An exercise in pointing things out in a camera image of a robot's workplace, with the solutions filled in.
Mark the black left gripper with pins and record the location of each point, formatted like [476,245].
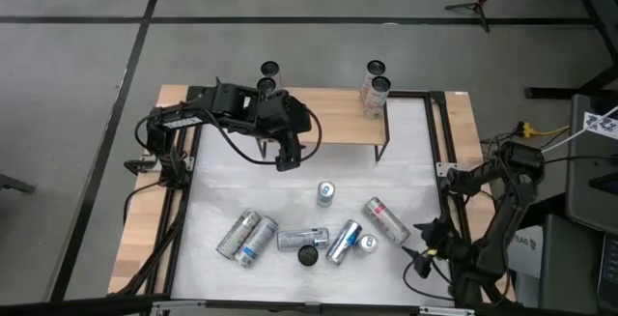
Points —
[275,113]

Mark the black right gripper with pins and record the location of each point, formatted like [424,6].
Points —
[458,253]

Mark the Celsius can red print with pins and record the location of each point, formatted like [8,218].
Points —
[377,101]
[375,68]
[386,221]

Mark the Celsius can orange print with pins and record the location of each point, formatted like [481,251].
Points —
[266,85]
[237,234]
[270,68]

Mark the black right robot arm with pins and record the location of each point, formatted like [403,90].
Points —
[512,200]

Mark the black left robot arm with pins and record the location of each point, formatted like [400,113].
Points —
[183,118]

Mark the small silver can blue text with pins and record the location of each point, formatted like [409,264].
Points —
[367,244]

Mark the wooden shelf black legs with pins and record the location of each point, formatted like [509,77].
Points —
[338,123]

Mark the silver mounting plate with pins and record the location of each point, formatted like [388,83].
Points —
[444,169]
[189,163]

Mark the tall silver blue can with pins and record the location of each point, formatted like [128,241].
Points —
[344,242]

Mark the white labelled box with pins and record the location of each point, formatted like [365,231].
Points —
[526,253]

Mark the white table cover sheet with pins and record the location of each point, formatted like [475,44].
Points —
[289,282]

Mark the dark grey box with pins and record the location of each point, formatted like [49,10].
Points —
[570,267]

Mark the grey equipment cabinet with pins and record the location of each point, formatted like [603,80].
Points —
[584,195]

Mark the black keypad device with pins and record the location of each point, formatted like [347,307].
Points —
[610,267]

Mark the black screen device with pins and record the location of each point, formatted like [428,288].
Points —
[606,183]

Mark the white tag blue print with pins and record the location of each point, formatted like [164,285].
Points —
[601,125]

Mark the black tripod stand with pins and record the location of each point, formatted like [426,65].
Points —
[475,4]

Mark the grey furniture foot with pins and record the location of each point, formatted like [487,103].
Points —
[17,184]

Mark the black aluminium table frame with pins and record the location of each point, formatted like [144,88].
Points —
[376,307]

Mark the black desk leg frame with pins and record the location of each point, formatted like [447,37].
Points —
[555,93]

